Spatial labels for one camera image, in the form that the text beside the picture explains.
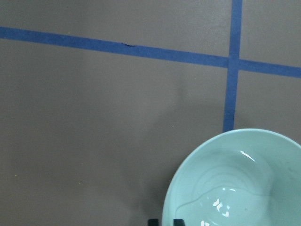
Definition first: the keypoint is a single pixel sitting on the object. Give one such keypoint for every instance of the light green bowl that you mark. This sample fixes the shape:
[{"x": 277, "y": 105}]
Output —
[{"x": 244, "y": 177}]

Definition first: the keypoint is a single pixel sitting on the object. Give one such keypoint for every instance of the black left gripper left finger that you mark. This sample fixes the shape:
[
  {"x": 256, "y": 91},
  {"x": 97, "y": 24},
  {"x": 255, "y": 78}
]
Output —
[{"x": 153, "y": 222}]

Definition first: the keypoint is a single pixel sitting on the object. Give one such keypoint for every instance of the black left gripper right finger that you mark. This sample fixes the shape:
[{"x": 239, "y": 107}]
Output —
[{"x": 178, "y": 222}]

